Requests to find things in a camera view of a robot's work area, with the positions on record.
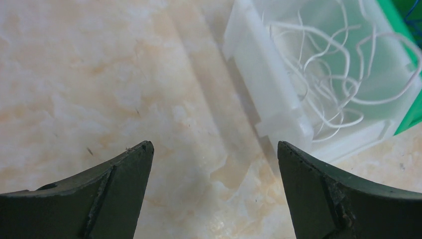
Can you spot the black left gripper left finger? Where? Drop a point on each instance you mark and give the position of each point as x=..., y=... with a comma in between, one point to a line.
x=103, y=202

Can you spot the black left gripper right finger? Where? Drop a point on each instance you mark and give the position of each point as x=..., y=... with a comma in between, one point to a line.
x=326, y=202

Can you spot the white plastic bin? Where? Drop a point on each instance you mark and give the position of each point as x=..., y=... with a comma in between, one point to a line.
x=332, y=77

